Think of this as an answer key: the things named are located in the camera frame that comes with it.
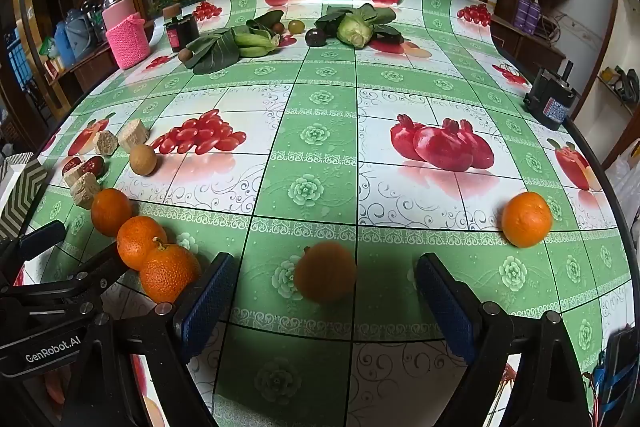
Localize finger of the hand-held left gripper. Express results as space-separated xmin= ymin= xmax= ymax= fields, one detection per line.
xmin=0 ymin=222 xmax=67 ymax=268
xmin=0 ymin=252 xmax=128 ymax=323

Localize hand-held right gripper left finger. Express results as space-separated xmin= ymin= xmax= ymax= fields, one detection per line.
xmin=92 ymin=252 xmax=237 ymax=427

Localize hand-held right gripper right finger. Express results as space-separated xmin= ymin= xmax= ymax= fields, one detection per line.
xmin=414 ymin=253 xmax=591 ymax=427

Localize orange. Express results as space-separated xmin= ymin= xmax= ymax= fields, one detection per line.
xmin=91 ymin=188 xmax=133 ymax=238
xmin=139 ymin=243 xmax=202 ymax=304
xmin=293 ymin=242 xmax=358 ymax=304
xmin=116 ymin=215 xmax=168 ymax=272
xmin=501 ymin=192 xmax=554 ymax=249

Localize beige sugarcane chunk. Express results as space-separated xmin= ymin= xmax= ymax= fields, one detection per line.
xmin=70 ymin=172 xmax=101 ymax=208
xmin=94 ymin=130 xmax=120 ymax=156
xmin=117 ymin=118 xmax=152 ymax=146

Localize brown round longan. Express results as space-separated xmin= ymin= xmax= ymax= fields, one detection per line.
xmin=129 ymin=144 xmax=158 ymax=176

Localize wooden side cabinet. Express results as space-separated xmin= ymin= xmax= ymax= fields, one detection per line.
xmin=30 ymin=42 xmax=121 ymax=118

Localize blue plastic bottle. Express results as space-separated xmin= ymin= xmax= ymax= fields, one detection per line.
xmin=53 ymin=21 xmax=76 ymax=68

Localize green checked printed tablecloth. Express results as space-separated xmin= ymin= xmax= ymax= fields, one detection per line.
xmin=15 ymin=0 xmax=621 ymax=427

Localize blue-grey thermos jug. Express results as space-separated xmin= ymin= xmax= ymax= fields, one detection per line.
xmin=65 ymin=9 xmax=96 ymax=60

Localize pink knit-sleeved jar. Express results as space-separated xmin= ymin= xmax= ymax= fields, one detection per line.
xmin=101 ymin=0 xmax=151 ymax=70

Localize white plastic bag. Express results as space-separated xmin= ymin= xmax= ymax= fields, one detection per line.
xmin=602 ymin=142 xmax=640 ymax=218

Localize dark thermos flask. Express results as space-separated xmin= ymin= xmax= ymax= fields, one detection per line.
xmin=82 ymin=0 xmax=106 ymax=38

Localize black electric motor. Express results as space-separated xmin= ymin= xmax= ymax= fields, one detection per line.
xmin=522 ymin=61 xmax=576 ymax=125

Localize dark green leafy vegetable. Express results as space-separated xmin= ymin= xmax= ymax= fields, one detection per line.
xmin=185 ymin=28 xmax=238 ymax=75

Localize dark jar with pink label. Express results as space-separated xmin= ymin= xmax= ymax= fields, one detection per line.
xmin=165 ymin=14 xmax=199 ymax=52

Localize green banana bunch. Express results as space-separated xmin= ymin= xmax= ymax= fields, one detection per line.
xmin=235 ymin=32 xmax=281 ymax=58

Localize dark green leaf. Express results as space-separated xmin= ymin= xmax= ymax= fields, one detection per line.
xmin=245 ymin=10 xmax=285 ymax=35

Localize yellow and black tool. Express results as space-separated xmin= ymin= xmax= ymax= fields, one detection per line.
xmin=600 ymin=64 xmax=640 ymax=108

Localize dark green leaves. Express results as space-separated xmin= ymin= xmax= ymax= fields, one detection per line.
xmin=314 ymin=3 xmax=398 ymax=38

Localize dark object with blue straps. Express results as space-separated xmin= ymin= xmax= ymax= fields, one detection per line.
xmin=582 ymin=329 xmax=640 ymax=427

